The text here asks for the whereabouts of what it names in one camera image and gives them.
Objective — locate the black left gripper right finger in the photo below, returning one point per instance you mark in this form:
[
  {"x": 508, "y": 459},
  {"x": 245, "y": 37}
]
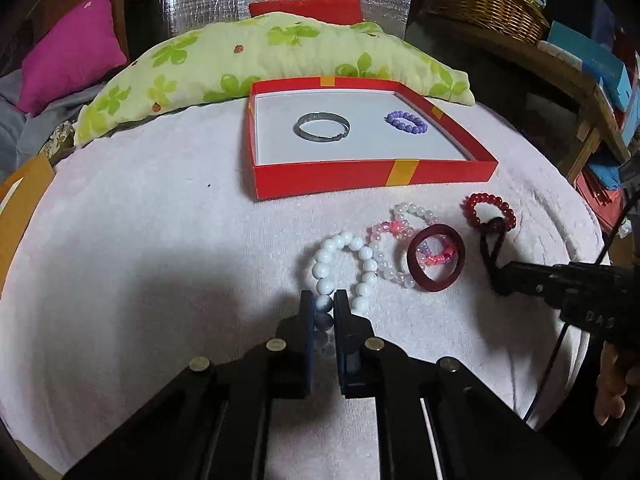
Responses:
[{"x": 350, "y": 333}]

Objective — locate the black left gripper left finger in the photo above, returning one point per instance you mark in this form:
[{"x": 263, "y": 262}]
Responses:
[{"x": 293, "y": 366}]

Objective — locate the dark red bangle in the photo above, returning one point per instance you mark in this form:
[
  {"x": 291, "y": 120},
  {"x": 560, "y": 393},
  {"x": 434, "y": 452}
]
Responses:
[{"x": 421, "y": 279}]

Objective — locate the person's right hand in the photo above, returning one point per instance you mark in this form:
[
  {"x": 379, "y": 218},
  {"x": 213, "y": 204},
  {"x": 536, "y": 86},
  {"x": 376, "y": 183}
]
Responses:
[{"x": 611, "y": 387}]

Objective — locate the pink white blanket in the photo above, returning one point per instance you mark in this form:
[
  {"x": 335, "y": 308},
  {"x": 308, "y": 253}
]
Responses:
[{"x": 149, "y": 249}]

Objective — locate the red gift box tray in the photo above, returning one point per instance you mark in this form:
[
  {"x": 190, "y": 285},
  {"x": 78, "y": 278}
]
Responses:
[{"x": 396, "y": 138}]

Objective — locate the blue cardboard box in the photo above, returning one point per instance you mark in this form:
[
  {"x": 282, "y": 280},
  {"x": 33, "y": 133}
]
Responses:
[{"x": 597, "y": 61}]

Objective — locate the silver metal bangle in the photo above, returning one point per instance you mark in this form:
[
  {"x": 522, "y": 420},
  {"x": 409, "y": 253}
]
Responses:
[{"x": 322, "y": 127}]

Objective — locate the wooden shelf table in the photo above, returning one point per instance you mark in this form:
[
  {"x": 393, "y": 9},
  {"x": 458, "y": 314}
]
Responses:
[{"x": 560, "y": 110}]

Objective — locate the green floral pillow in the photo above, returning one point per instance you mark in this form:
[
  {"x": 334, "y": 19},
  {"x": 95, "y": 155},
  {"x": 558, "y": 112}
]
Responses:
[{"x": 221, "y": 61}]

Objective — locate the orange box lid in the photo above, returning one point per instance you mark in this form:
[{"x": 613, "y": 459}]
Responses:
[{"x": 21, "y": 193}]

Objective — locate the wicker basket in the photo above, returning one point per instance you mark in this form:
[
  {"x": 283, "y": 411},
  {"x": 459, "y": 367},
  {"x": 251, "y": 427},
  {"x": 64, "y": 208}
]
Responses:
[{"x": 518, "y": 19}]

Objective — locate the small red cushion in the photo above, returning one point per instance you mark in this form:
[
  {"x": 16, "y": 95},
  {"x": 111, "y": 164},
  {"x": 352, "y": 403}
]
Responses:
[{"x": 337, "y": 12}]

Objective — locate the grey bedsheet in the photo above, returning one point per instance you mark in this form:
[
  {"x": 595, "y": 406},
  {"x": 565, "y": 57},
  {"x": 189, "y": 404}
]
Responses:
[{"x": 23, "y": 135}]

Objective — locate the magenta cushion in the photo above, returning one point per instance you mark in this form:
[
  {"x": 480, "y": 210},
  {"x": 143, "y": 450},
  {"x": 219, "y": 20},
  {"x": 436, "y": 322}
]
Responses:
[{"x": 79, "y": 50}]

